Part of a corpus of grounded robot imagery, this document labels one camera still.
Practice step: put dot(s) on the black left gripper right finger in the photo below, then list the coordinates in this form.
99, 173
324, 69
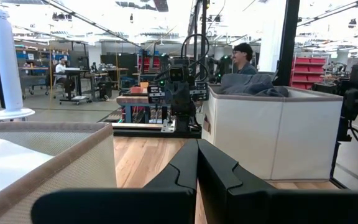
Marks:
291, 208

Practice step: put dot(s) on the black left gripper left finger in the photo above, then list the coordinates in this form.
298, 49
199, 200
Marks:
120, 208

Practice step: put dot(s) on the dark grey garment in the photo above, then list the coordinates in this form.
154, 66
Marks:
275, 92

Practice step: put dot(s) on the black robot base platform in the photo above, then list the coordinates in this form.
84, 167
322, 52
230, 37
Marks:
141, 133

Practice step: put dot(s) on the black neighbouring robot arm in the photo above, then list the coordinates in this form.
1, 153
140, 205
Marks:
353, 99

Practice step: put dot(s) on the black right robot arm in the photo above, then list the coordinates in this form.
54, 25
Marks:
182, 123

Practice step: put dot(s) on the black labelled control box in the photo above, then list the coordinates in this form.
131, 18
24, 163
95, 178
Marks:
200, 91
156, 93

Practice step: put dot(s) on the brown bin pull tab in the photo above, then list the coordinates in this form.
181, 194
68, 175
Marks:
207, 124

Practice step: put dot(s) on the orange box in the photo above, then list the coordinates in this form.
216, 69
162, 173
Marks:
136, 90

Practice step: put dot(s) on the red storage bins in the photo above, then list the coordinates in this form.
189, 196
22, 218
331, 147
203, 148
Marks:
149, 63

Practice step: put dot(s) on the wooden workbench with blue legs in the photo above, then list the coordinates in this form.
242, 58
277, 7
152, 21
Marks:
132, 100

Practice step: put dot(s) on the beige mesh fabric bin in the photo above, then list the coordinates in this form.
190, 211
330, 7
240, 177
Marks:
82, 161

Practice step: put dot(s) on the medium grey garment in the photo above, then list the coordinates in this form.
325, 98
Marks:
244, 82

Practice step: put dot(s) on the white fabric bin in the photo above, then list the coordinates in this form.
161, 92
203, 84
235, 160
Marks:
275, 137

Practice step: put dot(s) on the person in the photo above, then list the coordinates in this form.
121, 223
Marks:
244, 59
60, 68

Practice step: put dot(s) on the wooden table with equipment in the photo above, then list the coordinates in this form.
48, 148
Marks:
104, 70

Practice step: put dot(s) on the black rolling table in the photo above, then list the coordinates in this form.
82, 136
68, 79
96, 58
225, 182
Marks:
73, 71

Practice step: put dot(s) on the red bin shelf rack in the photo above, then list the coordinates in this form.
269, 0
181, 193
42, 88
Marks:
306, 71

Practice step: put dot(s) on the white tower fan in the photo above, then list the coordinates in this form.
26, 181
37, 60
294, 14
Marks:
8, 62

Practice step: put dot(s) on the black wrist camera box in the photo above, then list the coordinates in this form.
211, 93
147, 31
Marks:
177, 74

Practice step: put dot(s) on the thin black rig post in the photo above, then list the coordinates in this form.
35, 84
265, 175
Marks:
204, 31

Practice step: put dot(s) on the black ceiling rail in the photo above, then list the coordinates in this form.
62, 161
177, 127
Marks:
89, 22

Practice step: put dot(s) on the thick black post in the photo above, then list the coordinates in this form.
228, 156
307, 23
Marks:
287, 40

